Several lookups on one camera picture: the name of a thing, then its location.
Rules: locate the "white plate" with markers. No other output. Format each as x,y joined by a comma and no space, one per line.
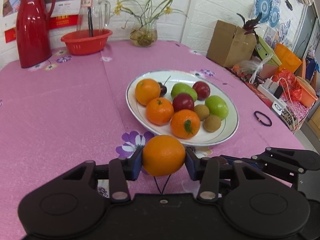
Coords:
226,127

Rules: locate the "red thermos jug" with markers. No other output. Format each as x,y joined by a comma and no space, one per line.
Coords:
32,35

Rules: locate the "pink box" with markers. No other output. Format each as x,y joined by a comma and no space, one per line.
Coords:
268,71

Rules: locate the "clear plastic bag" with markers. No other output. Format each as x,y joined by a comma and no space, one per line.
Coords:
247,67

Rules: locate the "medium blue paper fan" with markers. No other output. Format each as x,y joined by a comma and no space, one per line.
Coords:
274,17

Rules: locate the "blue decorative wall plates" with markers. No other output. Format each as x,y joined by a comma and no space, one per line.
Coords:
263,5

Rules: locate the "black charger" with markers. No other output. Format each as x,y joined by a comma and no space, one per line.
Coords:
278,92

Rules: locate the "glass pitcher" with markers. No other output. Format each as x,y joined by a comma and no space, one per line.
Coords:
100,17

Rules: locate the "wall poster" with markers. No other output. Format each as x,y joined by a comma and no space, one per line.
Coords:
62,21

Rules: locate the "dark red cherry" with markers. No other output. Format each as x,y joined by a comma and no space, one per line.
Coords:
163,90

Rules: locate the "white charger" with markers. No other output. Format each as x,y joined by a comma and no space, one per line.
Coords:
271,85

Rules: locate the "green plant yellow flowers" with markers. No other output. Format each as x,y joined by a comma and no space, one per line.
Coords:
117,8

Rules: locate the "round glass vase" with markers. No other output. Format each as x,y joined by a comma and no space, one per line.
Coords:
143,38

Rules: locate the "white wall pipe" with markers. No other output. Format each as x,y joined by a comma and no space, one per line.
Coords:
192,5

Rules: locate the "white power strip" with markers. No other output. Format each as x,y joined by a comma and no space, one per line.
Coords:
262,88

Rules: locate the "red plastic basket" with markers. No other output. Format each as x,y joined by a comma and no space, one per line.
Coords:
85,46

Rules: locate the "orange plastic basket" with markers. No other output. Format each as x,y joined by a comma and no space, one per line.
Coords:
307,95

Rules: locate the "green file folder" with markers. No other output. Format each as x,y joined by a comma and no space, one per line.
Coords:
267,52

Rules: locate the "cardboard box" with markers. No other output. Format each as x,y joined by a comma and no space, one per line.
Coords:
225,45

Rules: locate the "pink floral tablecloth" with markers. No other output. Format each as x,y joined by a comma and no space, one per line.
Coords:
62,105

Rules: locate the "red plum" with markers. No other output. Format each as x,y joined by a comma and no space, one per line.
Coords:
183,102
201,90

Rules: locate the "green mango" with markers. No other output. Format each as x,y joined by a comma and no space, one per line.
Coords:
182,88
216,106

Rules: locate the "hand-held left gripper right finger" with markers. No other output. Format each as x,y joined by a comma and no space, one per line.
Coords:
191,165

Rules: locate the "small black wall fixture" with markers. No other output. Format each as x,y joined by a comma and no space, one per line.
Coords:
289,3

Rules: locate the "orange with green leaf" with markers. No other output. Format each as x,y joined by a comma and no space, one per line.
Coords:
185,123

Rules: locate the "brown kiwi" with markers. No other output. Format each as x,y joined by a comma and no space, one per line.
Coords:
201,112
212,123

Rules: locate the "small blue paper fan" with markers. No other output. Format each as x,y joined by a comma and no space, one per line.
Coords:
276,0

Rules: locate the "white square device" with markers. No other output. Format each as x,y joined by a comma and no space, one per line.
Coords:
279,108

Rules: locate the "red plastic bag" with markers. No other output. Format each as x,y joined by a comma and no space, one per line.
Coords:
287,77

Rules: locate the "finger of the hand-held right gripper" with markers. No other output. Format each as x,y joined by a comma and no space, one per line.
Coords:
280,160
225,187

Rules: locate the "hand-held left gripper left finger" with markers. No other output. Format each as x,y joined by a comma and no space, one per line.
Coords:
136,165

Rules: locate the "dark stirring stick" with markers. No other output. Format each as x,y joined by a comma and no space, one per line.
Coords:
90,22

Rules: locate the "purple leaf plant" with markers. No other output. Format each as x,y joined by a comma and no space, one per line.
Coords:
251,26

